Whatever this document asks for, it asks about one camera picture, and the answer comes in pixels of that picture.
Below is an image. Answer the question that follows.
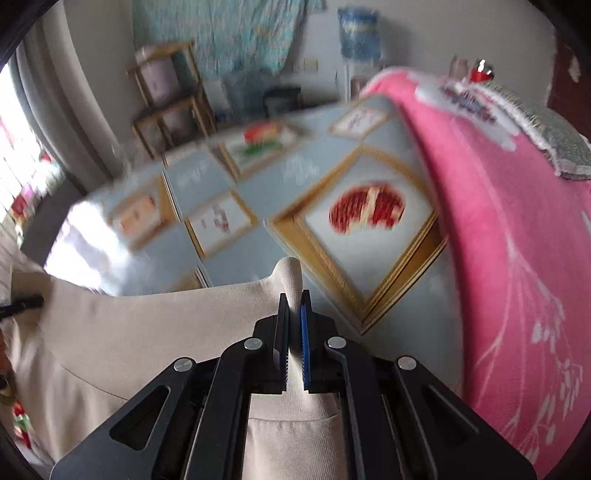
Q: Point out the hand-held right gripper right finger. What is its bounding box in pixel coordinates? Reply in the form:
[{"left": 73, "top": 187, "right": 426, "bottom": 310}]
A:
[{"left": 300, "top": 290, "right": 539, "bottom": 480}]

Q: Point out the teal floral hanging cloth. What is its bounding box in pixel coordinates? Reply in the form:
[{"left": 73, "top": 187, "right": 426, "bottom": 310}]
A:
[{"left": 131, "top": 0, "right": 325, "bottom": 77}]

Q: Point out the blue water bottle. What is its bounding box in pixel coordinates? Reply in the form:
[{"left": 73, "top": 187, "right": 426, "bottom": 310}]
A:
[{"left": 337, "top": 7, "right": 385, "bottom": 62}]

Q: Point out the wooden chair black seat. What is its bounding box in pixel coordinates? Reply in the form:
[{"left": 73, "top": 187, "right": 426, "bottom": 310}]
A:
[{"left": 127, "top": 41, "right": 219, "bottom": 160}]

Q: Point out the pink floral blanket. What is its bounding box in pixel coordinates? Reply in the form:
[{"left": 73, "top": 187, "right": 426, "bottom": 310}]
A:
[{"left": 360, "top": 67, "right": 591, "bottom": 480}]

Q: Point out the grey curtain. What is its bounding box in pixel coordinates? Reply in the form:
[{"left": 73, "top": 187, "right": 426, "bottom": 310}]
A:
[{"left": 14, "top": 4, "right": 140, "bottom": 195}]

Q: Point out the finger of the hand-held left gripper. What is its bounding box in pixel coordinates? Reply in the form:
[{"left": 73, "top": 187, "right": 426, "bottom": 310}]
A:
[{"left": 0, "top": 295, "right": 45, "bottom": 320}]

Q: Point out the cream zip jacket black trim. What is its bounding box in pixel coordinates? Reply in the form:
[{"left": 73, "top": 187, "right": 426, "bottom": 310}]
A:
[{"left": 0, "top": 256, "right": 352, "bottom": 480}]

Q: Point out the brown door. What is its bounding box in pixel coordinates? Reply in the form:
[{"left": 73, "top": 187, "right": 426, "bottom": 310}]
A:
[{"left": 547, "top": 28, "right": 591, "bottom": 140}]

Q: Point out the grey lace-edged cushion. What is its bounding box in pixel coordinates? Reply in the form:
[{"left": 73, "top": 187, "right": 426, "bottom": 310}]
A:
[{"left": 480, "top": 85, "right": 591, "bottom": 182}]

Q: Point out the pale blue printed bed sheet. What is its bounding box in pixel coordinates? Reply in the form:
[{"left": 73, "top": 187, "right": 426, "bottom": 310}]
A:
[{"left": 44, "top": 92, "right": 468, "bottom": 403}]

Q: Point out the white water dispenser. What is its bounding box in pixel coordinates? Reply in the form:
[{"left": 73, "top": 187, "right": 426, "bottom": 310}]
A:
[{"left": 344, "top": 60, "right": 366, "bottom": 100}]

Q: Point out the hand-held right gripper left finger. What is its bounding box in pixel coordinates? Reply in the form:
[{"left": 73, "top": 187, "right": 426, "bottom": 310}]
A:
[{"left": 48, "top": 293, "right": 293, "bottom": 480}]

